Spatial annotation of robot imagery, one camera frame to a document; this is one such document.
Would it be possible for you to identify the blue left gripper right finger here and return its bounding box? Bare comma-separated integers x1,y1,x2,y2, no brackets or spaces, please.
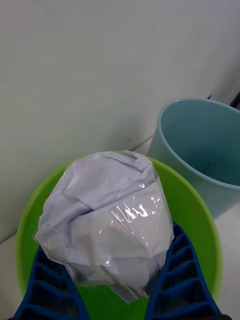
143,222,224,320

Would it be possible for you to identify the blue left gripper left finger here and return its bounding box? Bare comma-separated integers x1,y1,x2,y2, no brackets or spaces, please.
12,243,91,320

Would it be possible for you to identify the white paper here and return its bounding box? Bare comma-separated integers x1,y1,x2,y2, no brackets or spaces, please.
33,149,176,305

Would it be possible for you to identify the yellow-green plastic bin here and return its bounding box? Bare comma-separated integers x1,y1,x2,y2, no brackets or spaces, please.
14,149,223,320

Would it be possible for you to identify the pale blue plastic bin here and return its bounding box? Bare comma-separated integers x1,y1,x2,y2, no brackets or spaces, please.
146,97,240,221

